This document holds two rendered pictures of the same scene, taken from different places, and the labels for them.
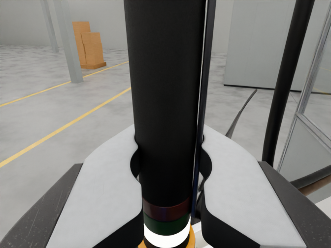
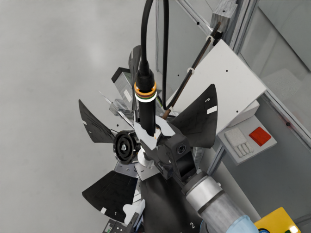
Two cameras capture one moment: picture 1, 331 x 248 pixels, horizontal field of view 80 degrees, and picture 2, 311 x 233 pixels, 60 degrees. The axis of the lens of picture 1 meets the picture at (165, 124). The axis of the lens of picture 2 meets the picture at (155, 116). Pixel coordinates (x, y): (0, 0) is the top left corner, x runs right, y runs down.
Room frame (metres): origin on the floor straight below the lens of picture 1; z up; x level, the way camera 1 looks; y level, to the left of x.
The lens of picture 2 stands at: (-0.18, 0.18, 2.07)
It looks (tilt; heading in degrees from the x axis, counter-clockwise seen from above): 59 degrees down; 323
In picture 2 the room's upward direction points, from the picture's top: straight up
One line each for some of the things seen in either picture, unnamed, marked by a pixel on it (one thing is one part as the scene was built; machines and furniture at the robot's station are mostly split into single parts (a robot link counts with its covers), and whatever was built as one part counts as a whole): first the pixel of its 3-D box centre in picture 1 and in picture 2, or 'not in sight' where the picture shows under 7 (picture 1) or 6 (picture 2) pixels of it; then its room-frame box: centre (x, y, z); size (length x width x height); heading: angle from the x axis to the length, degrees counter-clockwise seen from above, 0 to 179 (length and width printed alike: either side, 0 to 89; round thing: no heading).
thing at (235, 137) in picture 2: not in sight; (239, 142); (0.04, -0.49, 0.87); 0.15 x 0.09 x 0.02; 168
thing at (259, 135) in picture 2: not in sight; (260, 135); (0.00, -0.61, 0.87); 0.08 x 0.08 x 0.02; 1
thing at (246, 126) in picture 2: not in sight; (235, 125); (0.12, -0.56, 0.84); 0.36 x 0.24 x 0.03; 171
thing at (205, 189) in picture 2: not in sight; (203, 191); (-0.11, -0.01, 1.47); 0.08 x 0.05 x 0.08; 91
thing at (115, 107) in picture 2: not in sight; (115, 108); (0.44, -0.06, 1.08); 0.07 x 0.04 x 0.06; 1
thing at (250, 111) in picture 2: not in sight; (234, 105); (0.19, -0.60, 0.91); 0.17 x 0.16 x 0.11; 81
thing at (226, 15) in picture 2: not in sight; (224, 15); (0.37, -0.56, 1.37); 0.10 x 0.07 x 0.08; 116
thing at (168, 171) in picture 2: not in sight; (179, 166); (-0.03, 0.00, 1.46); 0.12 x 0.08 x 0.09; 1
